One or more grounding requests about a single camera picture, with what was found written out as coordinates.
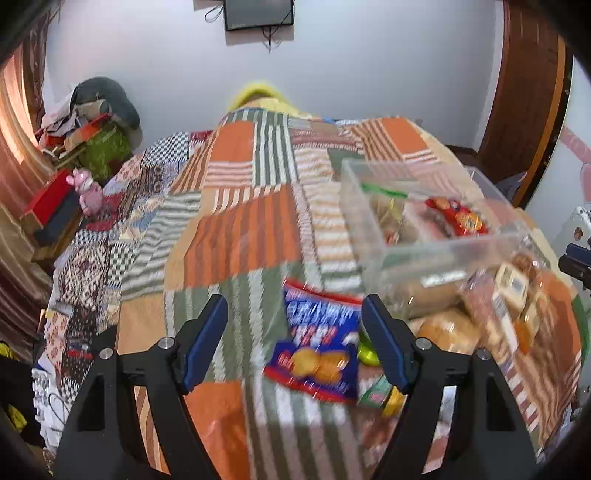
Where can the brown wooden door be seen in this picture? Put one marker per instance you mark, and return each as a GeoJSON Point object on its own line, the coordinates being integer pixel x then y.
{"type": "Point", "coordinates": [530, 99]}

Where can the blue biscuit snack bag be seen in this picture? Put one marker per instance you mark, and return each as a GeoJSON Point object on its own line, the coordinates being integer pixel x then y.
{"type": "Point", "coordinates": [320, 355]}

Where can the pile of clothes and bags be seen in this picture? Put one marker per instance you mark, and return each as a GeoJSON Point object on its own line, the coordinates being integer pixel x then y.
{"type": "Point", "coordinates": [95, 127]}

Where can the round bun in wrapper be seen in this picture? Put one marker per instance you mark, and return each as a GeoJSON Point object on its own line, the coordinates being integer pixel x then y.
{"type": "Point", "coordinates": [450, 330]}

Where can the green-edged clear snack bag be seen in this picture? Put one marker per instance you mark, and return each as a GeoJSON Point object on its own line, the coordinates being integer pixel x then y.
{"type": "Point", "coordinates": [388, 206]}

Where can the barcode bread loaf pack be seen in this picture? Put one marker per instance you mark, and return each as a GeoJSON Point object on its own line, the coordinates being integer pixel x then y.
{"type": "Point", "coordinates": [488, 311]}

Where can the red and black box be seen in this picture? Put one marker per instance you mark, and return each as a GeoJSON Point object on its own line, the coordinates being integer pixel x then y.
{"type": "Point", "coordinates": [51, 210]}

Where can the patchwork striped bed quilt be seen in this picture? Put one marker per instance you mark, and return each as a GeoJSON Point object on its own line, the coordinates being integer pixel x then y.
{"type": "Point", "coordinates": [237, 211]}

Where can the striped brown curtain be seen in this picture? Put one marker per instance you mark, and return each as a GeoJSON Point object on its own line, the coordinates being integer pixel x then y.
{"type": "Point", "coordinates": [24, 172]}

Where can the red snack bag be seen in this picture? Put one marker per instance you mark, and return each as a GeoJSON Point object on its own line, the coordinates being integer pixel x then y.
{"type": "Point", "coordinates": [455, 218]}

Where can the clear plastic storage box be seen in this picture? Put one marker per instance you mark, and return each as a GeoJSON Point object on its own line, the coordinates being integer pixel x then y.
{"type": "Point", "coordinates": [421, 274]}

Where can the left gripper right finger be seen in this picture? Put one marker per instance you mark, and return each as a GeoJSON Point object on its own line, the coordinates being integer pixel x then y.
{"type": "Point", "coordinates": [488, 438]}

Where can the pink plush toy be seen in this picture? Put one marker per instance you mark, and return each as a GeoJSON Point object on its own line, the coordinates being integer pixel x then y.
{"type": "Point", "coordinates": [88, 190]}

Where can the green label snack packet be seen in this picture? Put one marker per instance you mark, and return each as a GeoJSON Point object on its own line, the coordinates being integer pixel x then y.
{"type": "Point", "coordinates": [385, 396]}

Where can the wall-mounted black television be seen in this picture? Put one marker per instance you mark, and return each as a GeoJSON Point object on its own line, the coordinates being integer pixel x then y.
{"type": "Point", "coordinates": [249, 14]}

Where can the white suitcase with stickers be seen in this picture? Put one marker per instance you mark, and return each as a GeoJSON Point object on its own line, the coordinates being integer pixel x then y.
{"type": "Point", "coordinates": [575, 230]}

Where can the orange-label long cake pack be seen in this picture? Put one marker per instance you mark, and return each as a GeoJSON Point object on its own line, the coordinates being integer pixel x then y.
{"type": "Point", "coordinates": [520, 300]}

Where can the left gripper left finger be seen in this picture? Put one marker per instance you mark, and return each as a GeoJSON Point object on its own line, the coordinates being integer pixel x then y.
{"type": "Point", "coordinates": [130, 419]}

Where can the yellow headboard cushion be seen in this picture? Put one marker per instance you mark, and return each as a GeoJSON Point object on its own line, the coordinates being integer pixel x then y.
{"type": "Point", "coordinates": [262, 95]}

